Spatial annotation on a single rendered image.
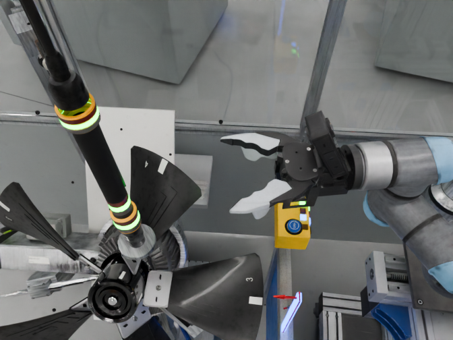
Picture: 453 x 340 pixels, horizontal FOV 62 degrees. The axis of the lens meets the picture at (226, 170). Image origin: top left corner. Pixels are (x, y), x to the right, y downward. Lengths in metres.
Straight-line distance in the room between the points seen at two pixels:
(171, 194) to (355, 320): 1.41
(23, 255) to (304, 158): 0.88
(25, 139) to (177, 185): 1.14
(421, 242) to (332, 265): 1.69
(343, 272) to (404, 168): 1.77
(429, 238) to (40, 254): 0.96
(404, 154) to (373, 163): 0.05
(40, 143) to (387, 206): 1.50
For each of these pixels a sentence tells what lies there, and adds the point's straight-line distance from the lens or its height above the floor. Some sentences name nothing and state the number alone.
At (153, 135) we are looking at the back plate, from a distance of 1.08.
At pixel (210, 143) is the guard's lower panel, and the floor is 0.90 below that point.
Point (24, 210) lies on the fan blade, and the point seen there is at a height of 1.37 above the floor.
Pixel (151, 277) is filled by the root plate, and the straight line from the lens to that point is 1.01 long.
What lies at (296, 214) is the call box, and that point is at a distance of 1.21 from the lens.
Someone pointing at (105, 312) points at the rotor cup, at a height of 1.19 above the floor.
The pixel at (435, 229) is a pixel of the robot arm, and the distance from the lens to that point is 0.69.
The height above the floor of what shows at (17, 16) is 1.58.
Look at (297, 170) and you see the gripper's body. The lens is 0.55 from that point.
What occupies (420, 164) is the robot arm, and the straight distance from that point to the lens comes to 0.62.
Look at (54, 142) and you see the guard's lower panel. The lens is 1.80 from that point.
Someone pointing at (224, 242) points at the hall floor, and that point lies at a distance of 2.32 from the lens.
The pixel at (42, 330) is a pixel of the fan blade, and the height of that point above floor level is 1.10.
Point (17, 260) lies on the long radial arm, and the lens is 1.23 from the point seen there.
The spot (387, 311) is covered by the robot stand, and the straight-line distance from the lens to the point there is 1.35.
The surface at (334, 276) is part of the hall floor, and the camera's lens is 2.33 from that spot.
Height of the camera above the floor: 2.11
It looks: 55 degrees down
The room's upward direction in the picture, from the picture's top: straight up
